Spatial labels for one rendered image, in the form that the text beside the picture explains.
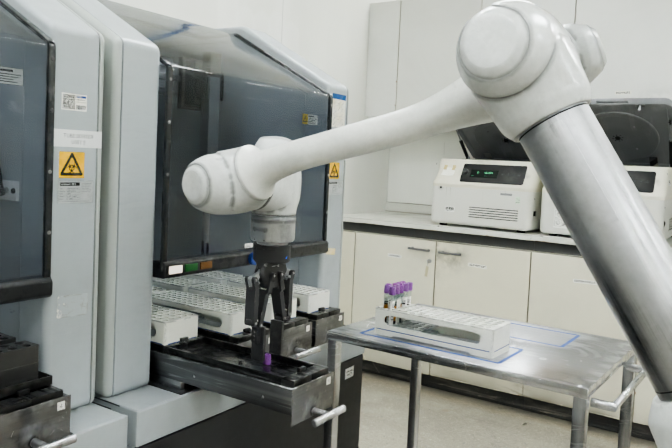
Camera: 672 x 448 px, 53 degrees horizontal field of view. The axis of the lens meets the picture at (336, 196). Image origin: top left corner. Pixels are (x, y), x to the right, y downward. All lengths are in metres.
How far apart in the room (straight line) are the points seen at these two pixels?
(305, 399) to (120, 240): 0.47
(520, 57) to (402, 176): 3.62
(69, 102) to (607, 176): 0.90
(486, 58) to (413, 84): 3.21
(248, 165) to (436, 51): 2.97
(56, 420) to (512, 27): 0.94
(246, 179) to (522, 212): 2.47
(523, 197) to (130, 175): 2.44
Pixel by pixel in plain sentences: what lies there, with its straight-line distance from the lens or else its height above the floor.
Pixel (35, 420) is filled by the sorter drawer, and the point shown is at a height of 0.78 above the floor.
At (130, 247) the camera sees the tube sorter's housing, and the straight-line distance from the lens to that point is 1.40.
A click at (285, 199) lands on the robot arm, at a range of 1.31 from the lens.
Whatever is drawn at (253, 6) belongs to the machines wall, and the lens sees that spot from 3.41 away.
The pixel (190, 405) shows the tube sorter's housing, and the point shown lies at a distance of 1.48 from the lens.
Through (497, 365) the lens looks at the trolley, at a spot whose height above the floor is 0.82.
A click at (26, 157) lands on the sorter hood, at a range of 1.24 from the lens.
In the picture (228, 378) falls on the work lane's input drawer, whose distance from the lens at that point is 1.37.
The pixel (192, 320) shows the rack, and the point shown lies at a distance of 1.55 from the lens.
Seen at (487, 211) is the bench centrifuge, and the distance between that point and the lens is 3.57.
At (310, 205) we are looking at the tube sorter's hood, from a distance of 1.83.
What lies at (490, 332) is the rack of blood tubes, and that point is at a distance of 1.49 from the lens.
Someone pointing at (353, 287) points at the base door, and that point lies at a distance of 3.96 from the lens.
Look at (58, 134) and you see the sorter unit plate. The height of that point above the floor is 1.25.
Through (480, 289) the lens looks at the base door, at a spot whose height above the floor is 0.59.
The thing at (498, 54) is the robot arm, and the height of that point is 1.36.
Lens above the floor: 1.22
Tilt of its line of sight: 3 degrees down
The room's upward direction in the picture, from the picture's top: 3 degrees clockwise
